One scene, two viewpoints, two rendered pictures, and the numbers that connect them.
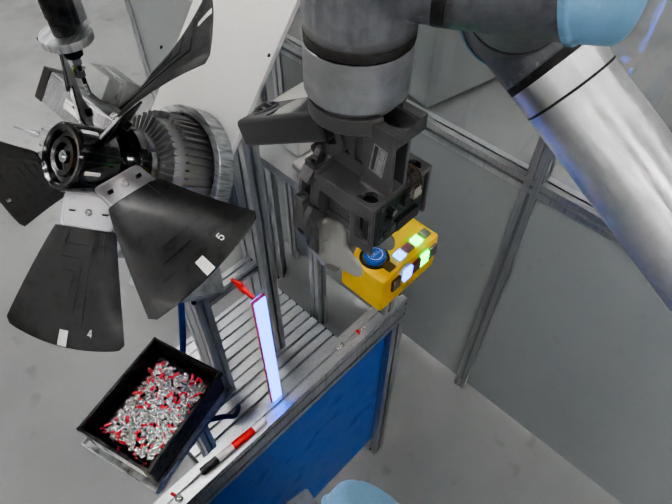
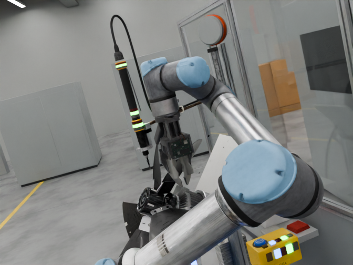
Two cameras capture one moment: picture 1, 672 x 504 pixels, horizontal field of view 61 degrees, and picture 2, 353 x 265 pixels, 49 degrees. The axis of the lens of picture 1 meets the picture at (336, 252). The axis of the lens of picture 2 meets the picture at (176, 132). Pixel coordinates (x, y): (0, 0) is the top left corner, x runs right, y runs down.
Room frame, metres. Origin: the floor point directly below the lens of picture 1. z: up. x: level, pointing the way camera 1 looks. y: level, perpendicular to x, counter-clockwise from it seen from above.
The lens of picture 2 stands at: (-0.56, -0.59, 1.76)
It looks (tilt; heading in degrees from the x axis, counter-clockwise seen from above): 10 degrees down; 32
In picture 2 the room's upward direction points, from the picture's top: 15 degrees counter-clockwise
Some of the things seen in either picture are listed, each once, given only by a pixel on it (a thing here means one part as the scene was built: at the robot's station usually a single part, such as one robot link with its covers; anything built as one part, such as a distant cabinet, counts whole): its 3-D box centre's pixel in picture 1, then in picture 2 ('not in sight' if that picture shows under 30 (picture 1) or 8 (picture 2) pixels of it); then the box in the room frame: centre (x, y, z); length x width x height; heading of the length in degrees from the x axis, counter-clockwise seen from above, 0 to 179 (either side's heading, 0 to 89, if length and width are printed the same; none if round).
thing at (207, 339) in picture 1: (202, 326); not in sight; (0.88, 0.39, 0.46); 0.09 x 0.04 x 0.91; 46
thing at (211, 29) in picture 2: not in sight; (212, 30); (1.42, 0.25, 1.88); 0.17 x 0.15 x 0.16; 46
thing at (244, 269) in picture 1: (228, 281); not in sight; (0.96, 0.31, 0.56); 0.19 x 0.04 x 0.04; 136
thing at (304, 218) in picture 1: (319, 210); (168, 156); (0.34, 0.01, 1.51); 0.05 x 0.02 x 0.09; 136
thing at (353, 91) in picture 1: (360, 63); (166, 107); (0.35, -0.02, 1.65); 0.08 x 0.08 x 0.05
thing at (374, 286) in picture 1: (389, 260); (273, 252); (0.67, -0.10, 1.02); 0.16 x 0.10 x 0.11; 136
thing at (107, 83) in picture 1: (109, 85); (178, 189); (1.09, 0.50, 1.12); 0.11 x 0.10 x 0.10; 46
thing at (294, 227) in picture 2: not in sight; (297, 226); (1.16, -0.06, 0.87); 0.08 x 0.08 x 0.02; 49
